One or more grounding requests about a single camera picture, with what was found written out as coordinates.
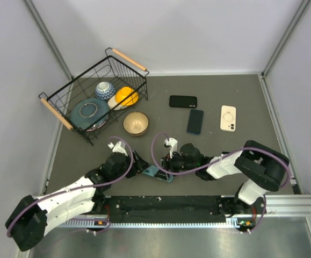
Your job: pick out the dark blue phone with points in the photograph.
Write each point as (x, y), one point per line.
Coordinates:
(195, 122)

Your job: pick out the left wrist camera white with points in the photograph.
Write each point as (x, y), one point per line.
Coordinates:
(119, 147)

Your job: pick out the cream phone case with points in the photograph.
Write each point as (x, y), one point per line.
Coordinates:
(228, 118)

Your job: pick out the black phone case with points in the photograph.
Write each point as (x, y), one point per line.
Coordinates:
(177, 101)

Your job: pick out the blue white patterned bowl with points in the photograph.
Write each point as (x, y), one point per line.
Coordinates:
(105, 90)

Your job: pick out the aluminium rail with comb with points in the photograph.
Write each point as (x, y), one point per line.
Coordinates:
(271, 206)

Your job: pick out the beige brown bowl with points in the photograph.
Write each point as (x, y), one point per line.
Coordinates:
(136, 123)

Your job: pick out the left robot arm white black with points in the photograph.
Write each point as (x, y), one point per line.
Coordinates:
(35, 217)

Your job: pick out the black wire basket wooden handles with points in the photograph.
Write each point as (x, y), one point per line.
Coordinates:
(117, 69)

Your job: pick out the teal blue plate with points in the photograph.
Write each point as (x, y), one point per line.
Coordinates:
(89, 112)

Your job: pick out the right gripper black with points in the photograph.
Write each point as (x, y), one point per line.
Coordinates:
(167, 163)

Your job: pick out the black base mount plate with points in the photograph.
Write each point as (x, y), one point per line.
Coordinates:
(164, 209)

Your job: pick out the pink plate under teal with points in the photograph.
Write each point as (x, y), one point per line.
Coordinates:
(96, 126)

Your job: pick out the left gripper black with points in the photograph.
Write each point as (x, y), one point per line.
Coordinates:
(138, 166)

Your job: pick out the white bowl in basket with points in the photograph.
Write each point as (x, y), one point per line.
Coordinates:
(113, 104)

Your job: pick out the teal blue phone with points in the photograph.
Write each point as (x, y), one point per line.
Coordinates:
(152, 170)

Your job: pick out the yellow bowl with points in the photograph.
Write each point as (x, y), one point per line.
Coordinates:
(127, 96)

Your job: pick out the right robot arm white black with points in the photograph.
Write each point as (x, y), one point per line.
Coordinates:
(265, 169)

